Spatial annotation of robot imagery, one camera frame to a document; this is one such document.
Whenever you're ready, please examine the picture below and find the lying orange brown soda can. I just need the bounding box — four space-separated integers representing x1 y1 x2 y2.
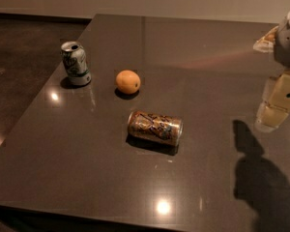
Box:
128 111 184 147

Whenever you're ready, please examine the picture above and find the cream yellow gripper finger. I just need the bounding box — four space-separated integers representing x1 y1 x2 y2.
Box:
255 69 290 132

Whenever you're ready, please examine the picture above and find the upright green white soda can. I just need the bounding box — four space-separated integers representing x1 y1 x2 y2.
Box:
61 41 91 86

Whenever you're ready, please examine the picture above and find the orange fruit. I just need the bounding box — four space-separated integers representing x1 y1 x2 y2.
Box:
115 70 141 95

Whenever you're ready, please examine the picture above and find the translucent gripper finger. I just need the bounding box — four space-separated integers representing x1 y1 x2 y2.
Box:
252 26 278 53

